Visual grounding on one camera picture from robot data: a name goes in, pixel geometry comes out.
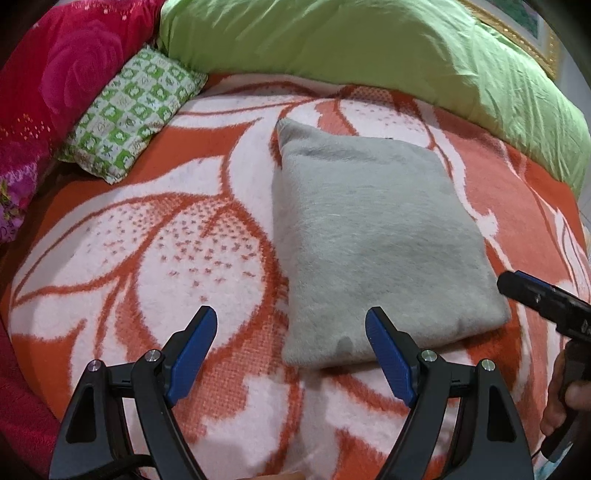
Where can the dark red cloth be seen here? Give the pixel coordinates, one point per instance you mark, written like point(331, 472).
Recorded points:
point(21, 406)

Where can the orange white floral blanket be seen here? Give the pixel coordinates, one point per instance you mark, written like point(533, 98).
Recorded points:
point(161, 240)

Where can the gold framed picture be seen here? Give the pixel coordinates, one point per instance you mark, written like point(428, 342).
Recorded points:
point(521, 23)

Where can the red floral pillow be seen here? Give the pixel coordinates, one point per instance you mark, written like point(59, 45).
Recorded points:
point(69, 69)

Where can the light green duvet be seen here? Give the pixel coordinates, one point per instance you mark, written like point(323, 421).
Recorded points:
point(369, 46)

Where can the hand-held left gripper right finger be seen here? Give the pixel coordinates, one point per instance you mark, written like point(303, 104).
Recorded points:
point(390, 357)

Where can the grey fuzzy pillow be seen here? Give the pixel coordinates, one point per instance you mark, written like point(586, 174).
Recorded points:
point(369, 230)

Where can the green white checkered pillow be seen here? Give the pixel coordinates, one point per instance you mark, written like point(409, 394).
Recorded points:
point(134, 110)

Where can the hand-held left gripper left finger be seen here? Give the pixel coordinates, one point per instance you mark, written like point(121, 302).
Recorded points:
point(191, 357)

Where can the person's right hand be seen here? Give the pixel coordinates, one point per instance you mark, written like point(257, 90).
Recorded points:
point(553, 397)

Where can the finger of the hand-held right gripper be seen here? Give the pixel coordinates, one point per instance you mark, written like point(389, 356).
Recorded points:
point(521, 284)

